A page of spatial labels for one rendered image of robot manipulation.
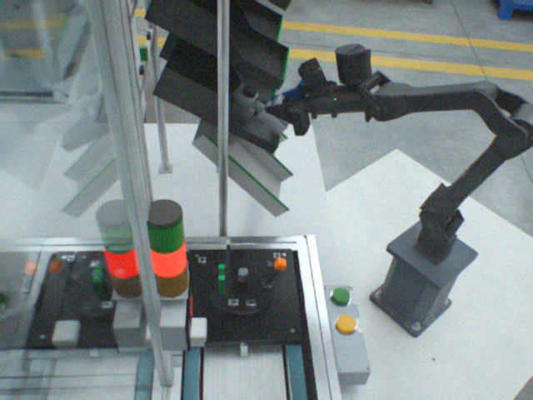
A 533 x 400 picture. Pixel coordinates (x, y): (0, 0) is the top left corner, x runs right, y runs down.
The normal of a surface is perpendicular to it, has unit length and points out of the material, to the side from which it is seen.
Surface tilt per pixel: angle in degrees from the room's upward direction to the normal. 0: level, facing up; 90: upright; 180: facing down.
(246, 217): 0
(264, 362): 0
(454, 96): 90
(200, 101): 90
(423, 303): 90
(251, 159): 45
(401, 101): 76
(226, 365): 0
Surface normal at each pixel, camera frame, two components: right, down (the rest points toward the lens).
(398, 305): -0.75, 0.43
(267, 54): 0.48, -0.59
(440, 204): -0.39, 0.18
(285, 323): 0.07, -0.71
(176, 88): -0.11, 0.70
